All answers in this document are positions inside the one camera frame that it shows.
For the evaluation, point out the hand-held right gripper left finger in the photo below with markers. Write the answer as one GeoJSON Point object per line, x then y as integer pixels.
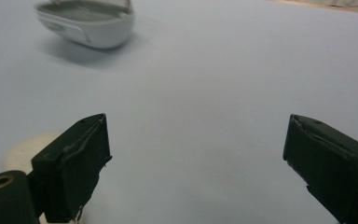
{"type": "Point", "coordinates": [74, 168]}

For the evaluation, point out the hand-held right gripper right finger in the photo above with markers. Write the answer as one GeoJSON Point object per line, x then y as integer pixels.
{"type": "Point", "coordinates": [329, 165]}

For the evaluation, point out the round cream pad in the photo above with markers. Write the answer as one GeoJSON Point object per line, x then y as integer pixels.
{"type": "Point", "coordinates": [23, 152]}

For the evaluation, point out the white oval container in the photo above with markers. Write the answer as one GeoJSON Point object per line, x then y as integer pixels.
{"type": "Point", "coordinates": [88, 23]}

